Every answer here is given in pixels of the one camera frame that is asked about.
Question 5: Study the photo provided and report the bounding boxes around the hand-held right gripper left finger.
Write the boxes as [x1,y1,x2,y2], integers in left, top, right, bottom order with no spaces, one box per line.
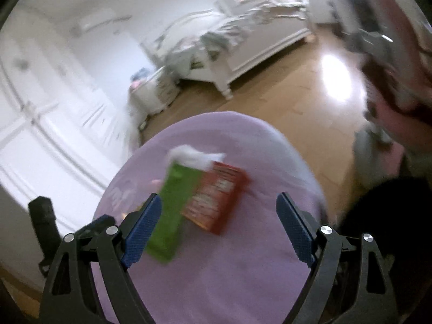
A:
[40,193,163,324]

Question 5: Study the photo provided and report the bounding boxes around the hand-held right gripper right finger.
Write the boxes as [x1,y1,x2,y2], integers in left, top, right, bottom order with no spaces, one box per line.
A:
[276,192,397,324]

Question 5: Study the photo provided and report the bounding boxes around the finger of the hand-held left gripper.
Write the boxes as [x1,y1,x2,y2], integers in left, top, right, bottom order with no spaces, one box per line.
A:
[72,214,116,244]

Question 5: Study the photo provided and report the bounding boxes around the bright green packet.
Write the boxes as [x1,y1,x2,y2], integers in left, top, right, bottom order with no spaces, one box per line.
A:
[145,160,205,264]

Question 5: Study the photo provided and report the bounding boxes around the small red printed box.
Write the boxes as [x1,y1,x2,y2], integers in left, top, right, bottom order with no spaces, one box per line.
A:
[180,162,251,236]

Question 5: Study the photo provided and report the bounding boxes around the white tissue ball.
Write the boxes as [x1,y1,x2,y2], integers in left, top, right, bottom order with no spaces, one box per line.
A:
[168,145,226,171]

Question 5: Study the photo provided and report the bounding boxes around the purple tablecloth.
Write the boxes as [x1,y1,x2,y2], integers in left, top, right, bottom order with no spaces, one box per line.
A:
[91,111,328,324]

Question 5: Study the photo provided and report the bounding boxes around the white wardrobe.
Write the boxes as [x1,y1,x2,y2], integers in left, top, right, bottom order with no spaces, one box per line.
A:
[0,17,136,210]

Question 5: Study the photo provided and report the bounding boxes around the white nightstand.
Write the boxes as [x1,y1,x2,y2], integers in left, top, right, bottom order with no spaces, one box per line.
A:
[128,66,179,115]

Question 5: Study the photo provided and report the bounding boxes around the white wooden bed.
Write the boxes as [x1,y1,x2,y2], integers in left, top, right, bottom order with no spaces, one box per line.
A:
[140,0,316,100]

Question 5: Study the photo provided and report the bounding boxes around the green floral quilt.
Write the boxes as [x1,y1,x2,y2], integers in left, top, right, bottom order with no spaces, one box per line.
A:
[155,0,309,71]

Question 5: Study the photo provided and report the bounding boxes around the red and white frame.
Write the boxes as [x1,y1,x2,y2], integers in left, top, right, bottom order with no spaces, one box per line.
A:
[344,0,432,115]

